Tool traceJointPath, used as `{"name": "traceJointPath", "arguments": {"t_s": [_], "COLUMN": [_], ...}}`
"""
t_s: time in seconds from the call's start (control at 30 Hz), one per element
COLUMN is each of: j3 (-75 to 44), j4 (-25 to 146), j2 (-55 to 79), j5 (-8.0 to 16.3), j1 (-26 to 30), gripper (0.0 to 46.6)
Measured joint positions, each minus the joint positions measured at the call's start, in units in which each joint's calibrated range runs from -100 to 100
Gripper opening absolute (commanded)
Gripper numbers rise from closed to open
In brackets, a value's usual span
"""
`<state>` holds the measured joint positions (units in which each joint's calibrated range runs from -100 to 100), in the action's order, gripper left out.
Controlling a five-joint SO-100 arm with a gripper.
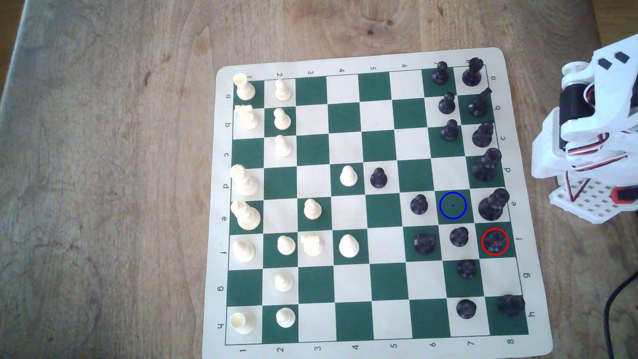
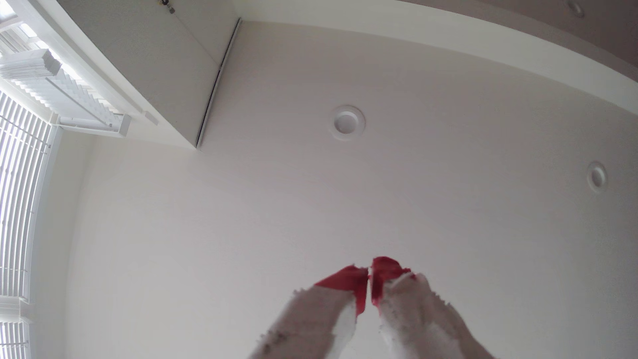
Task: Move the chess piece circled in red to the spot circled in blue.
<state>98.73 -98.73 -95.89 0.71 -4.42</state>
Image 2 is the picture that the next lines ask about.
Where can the large recessed ceiling light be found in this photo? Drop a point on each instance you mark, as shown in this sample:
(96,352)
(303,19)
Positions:
(346,122)

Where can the dark metal door hardware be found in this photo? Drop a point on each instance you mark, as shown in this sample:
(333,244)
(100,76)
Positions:
(167,6)

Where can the small recessed ceiling light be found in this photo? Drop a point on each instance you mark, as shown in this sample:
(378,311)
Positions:
(576,7)
(596,177)

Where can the white door panel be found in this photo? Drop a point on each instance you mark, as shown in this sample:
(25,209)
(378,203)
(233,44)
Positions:
(149,60)

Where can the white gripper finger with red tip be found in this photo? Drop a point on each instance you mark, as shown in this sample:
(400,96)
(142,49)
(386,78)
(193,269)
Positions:
(418,319)
(309,319)

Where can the white lowered window blind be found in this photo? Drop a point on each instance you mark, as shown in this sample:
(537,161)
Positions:
(20,199)

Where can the white raised slat blind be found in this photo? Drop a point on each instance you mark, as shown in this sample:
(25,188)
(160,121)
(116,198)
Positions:
(60,89)

